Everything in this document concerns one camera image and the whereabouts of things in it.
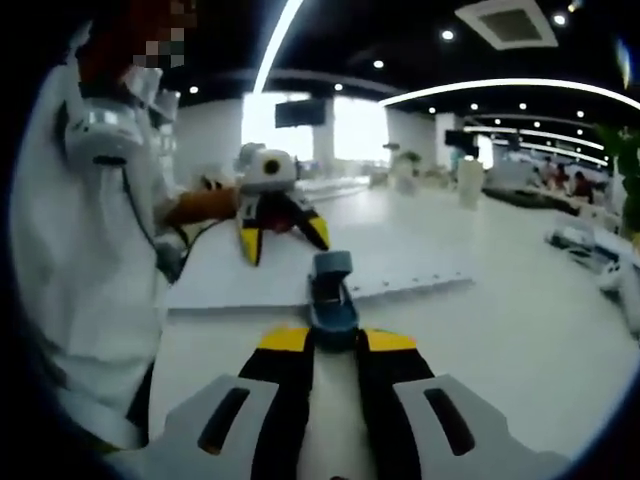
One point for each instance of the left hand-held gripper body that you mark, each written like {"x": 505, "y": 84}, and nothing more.
{"x": 255, "y": 180}

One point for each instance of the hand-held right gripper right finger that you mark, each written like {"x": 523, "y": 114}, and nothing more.
{"x": 395, "y": 370}

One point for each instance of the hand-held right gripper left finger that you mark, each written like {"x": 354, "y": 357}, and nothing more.
{"x": 280, "y": 380}

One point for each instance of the white paper sheet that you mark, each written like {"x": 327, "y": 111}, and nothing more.
{"x": 390, "y": 250}

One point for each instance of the ceiling light strips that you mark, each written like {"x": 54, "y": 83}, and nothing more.
{"x": 272, "y": 50}

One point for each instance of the tall cream cup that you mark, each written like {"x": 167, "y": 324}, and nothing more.
{"x": 471, "y": 185}

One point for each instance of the person in white shirt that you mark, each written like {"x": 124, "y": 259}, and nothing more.
{"x": 75, "y": 275}

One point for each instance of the black flat bag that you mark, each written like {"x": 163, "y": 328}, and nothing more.
{"x": 530, "y": 200}

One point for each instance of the grey desk organiser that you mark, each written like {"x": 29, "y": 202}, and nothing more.
{"x": 580, "y": 245}

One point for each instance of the ceiling spot lights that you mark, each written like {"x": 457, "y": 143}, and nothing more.
{"x": 447, "y": 35}

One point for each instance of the ceiling air vent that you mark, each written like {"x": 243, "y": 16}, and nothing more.
{"x": 510, "y": 22}

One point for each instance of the green potted plant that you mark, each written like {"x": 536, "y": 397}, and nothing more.
{"x": 627, "y": 170}

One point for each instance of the large wall television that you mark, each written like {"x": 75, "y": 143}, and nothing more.
{"x": 300, "y": 113}

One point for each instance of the small wall television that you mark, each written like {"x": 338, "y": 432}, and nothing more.
{"x": 459, "y": 138}

